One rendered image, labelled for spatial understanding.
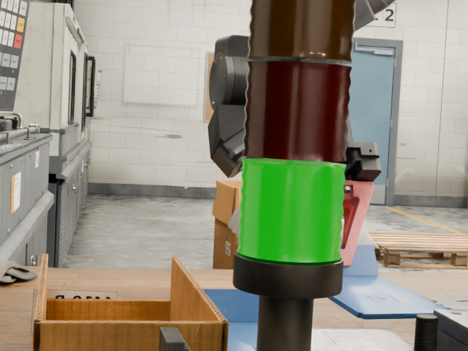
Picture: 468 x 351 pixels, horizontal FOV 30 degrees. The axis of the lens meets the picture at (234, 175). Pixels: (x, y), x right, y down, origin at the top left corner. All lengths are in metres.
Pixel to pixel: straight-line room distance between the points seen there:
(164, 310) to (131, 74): 10.53
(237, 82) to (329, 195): 0.50
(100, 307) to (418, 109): 11.26
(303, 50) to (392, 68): 11.56
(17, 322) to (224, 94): 0.28
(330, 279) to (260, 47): 0.08
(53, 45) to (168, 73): 6.28
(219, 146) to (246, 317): 0.15
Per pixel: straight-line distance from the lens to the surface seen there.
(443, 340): 0.56
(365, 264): 0.79
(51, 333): 0.55
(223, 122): 0.79
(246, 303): 0.76
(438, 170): 12.12
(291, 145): 0.30
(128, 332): 0.55
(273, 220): 0.30
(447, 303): 0.98
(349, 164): 0.79
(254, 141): 0.30
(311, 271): 0.30
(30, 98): 5.13
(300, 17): 0.30
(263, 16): 0.31
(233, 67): 0.80
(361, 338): 0.75
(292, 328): 0.32
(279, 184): 0.30
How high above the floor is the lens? 1.10
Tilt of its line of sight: 4 degrees down
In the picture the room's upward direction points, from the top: 3 degrees clockwise
